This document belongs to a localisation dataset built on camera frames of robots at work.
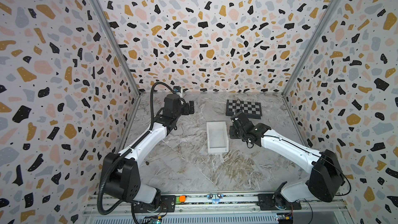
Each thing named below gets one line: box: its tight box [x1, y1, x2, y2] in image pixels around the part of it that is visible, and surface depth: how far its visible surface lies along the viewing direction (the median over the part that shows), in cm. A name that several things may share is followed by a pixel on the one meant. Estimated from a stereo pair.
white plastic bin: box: [206, 121, 230, 154], surface depth 94 cm
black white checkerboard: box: [225, 99, 263, 120], surface depth 112 cm
